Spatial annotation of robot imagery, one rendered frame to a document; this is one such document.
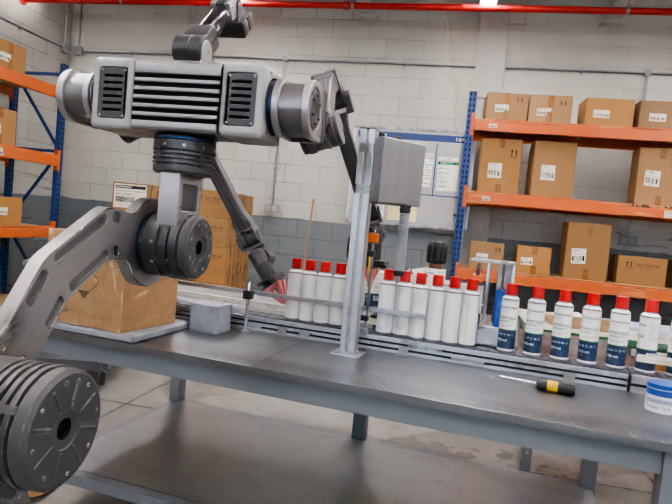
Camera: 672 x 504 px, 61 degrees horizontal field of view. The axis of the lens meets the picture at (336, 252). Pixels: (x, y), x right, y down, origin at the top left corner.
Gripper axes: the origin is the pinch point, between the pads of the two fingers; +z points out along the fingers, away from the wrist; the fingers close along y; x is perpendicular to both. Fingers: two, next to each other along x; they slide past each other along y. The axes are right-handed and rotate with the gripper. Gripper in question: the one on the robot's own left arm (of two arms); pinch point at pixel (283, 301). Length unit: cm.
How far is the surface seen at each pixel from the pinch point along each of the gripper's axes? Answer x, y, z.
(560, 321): -72, -3, 49
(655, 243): -173, 459, 105
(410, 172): -60, -8, -11
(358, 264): -33.6, -16.4, 4.9
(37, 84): 209, 245, -318
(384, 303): -30.5, -2.9, 18.4
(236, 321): 16.2, -5.6, -2.4
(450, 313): -47, -3, 31
